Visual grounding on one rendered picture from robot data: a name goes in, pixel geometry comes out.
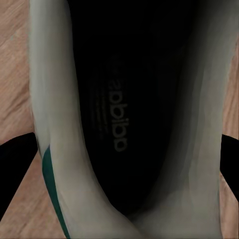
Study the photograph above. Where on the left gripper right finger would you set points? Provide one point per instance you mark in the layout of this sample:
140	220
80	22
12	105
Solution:
229	163

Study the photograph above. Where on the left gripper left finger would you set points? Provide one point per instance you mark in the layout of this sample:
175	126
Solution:
16	156

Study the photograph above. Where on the gym shoe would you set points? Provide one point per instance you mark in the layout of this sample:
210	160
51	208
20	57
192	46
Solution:
127	98

